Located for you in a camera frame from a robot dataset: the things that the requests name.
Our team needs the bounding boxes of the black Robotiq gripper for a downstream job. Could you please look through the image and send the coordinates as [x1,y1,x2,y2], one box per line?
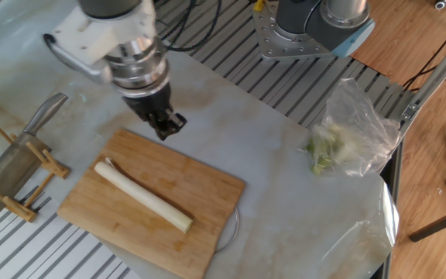
[122,83,188,141]

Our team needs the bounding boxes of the steel cleaver knife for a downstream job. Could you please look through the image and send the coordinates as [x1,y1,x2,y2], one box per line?
[0,91,70,218]

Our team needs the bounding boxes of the white scallion stalk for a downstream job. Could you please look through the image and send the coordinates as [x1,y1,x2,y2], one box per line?
[94,157,194,235]

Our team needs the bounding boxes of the bamboo cutting board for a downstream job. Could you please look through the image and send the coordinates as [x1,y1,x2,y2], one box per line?
[57,129,246,279]

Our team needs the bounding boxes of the wooden peg rack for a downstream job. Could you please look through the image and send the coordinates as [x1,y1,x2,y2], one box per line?
[0,123,72,224]

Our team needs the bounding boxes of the silver robot mounting plate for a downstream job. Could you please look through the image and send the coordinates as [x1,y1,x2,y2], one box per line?
[252,1,354,62]

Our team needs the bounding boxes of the plastic bag of scallion scraps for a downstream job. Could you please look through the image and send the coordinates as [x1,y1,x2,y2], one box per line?
[304,77,402,178]

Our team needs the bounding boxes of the dark wooden bar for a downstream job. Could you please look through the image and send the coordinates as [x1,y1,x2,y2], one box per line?
[408,202,446,243]

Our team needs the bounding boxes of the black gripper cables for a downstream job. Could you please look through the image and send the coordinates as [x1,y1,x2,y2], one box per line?
[155,0,224,53]

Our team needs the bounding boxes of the black floor cables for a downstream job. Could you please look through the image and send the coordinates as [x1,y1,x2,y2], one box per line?
[402,11,446,93]

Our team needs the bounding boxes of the aluminium frame beam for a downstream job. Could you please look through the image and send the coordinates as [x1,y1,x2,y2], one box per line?
[398,25,446,136]

